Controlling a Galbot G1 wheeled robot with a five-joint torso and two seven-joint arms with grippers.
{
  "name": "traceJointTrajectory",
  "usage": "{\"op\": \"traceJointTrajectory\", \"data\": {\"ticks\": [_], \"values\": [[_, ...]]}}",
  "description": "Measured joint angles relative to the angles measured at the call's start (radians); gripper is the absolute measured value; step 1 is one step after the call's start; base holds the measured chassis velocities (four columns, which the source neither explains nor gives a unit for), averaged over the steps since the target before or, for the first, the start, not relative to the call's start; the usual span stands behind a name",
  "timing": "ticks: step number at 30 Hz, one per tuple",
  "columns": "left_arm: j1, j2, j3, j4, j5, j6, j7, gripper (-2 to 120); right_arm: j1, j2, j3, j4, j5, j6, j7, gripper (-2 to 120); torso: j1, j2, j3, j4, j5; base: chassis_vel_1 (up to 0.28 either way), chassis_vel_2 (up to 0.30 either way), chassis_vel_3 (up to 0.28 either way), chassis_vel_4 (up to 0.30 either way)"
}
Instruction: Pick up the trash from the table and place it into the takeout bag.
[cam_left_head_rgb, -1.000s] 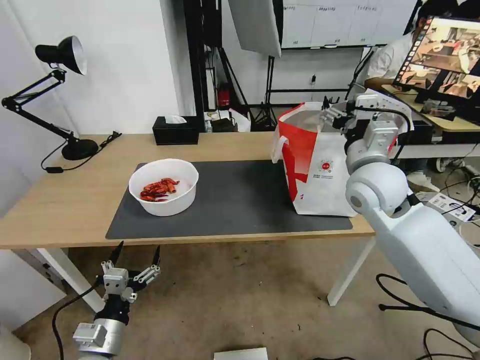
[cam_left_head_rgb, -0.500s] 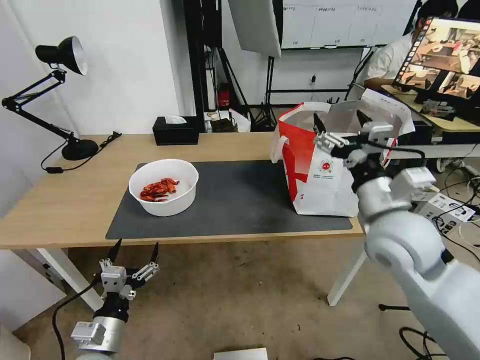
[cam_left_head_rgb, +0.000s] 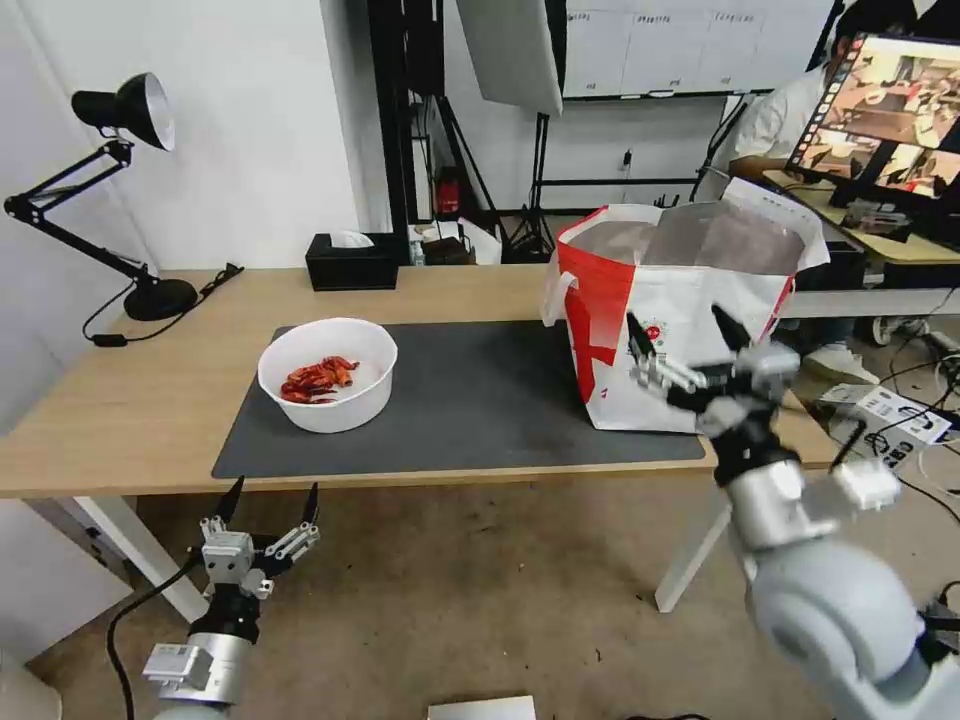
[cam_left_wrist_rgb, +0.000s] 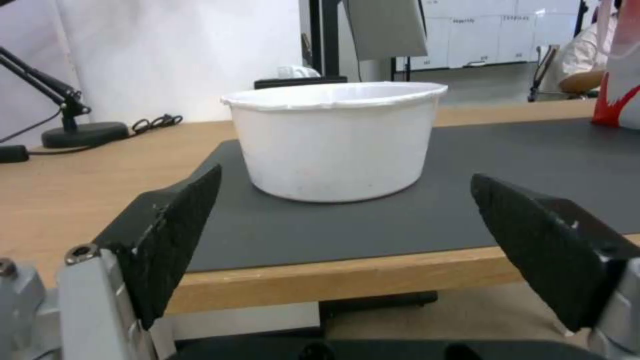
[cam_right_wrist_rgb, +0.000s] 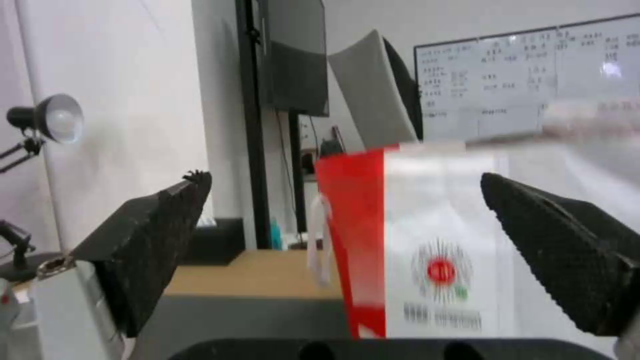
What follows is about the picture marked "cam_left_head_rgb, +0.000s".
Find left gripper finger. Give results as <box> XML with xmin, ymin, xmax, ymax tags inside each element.
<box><xmin>262</xmin><ymin>482</ymin><xmax>323</xmax><ymax>565</ymax></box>
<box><xmin>198</xmin><ymin>475</ymin><xmax>247</xmax><ymax>544</ymax></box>

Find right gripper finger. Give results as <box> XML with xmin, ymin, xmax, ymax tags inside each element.
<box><xmin>626</xmin><ymin>311</ymin><xmax>695</xmax><ymax>395</ymax></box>
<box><xmin>712</xmin><ymin>303</ymin><xmax>802</xmax><ymax>386</ymax></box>

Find red white takeout bag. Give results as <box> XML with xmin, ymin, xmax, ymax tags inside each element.
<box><xmin>541</xmin><ymin>178</ymin><xmax>830</xmax><ymax>436</ymax></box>

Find white round bowl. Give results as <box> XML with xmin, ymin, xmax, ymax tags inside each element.
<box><xmin>257</xmin><ymin>317</ymin><xmax>399</xmax><ymax>435</ymax></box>

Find wooden table white legs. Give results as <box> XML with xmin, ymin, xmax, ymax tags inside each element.
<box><xmin>0</xmin><ymin>266</ymin><xmax>838</xmax><ymax>618</ymax></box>

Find white printed cardboard box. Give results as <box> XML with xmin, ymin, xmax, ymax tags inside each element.
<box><xmin>813</xmin><ymin>382</ymin><xmax>954</xmax><ymax>453</ymax></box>

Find dark grey table mat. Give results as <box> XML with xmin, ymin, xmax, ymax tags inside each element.
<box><xmin>211</xmin><ymin>320</ymin><xmax>708</xmax><ymax>481</ymax></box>

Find yellow top desk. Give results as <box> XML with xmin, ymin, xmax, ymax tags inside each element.
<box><xmin>761</xmin><ymin>168</ymin><xmax>960</xmax><ymax>320</ymax></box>

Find black light stand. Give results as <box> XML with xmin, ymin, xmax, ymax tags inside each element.
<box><xmin>498</xmin><ymin>112</ymin><xmax>558</xmax><ymax>264</ymax></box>

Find person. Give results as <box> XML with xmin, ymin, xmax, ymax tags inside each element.
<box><xmin>723</xmin><ymin>0</ymin><xmax>883</xmax><ymax>385</ymax></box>

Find black desk lamp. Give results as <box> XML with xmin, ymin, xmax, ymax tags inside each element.
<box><xmin>3</xmin><ymin>71</ymin><xmax>200</xmax><ymax>322</ymax></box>

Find black tissue box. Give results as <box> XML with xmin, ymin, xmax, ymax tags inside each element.
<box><xmin>304</xmin><ymin>232</ymin><xmax>399</xmax><ymax>292</ymax></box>

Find white robot front shell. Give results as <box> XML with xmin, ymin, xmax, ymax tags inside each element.
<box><xmin>427</xmin><ymin>695</ymin><xmax>538</xmax><ymax>720</ymax></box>

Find computer monitor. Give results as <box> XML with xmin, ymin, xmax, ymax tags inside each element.
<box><xmin>783</xmin><ymin>29</ymin><xmax>960</xmax><ymax>208</ymax></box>

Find whiteboard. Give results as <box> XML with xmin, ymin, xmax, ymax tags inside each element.
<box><xmin>562</xmin><ymin>0</ymin><xmax>845</xmax><ymax>100</ymax></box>

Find white softbox light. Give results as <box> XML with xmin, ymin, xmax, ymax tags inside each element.
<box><xmin>455</xmin><ymin>0</ymin><xmax>565</xmax><ymax>118</ymax></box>

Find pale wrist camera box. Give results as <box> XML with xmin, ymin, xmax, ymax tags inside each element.
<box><xmin>201</xmin><ymin>533</ymin><xmax>253</xmax><ymax>584</ymax></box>
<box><xmin>701</xmin><ymin>395</ymin><xmax>775</xmax><ymax>440</ymax></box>

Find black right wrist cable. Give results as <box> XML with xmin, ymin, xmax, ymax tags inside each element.
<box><xmin>828</xmin><ymin>408</ymin><xmax>873</xmax><ymax>474</ymax></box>

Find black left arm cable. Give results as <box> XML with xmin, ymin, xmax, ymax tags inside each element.
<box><xmin>106</xmin><ymin>554</ymin><xmax>208</xmax><ymax>720</ymax></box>

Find black lamp cable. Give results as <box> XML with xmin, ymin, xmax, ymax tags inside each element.
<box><xmin>82</xmin><ymin>262</ymin><xmax>245</xmax><ymax>349</ymax></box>

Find black metal frame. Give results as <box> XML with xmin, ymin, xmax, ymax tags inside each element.
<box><xmin>367</xmin><ymin>0</ymin><xmax>423</xmax><ymax>265</ymax></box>

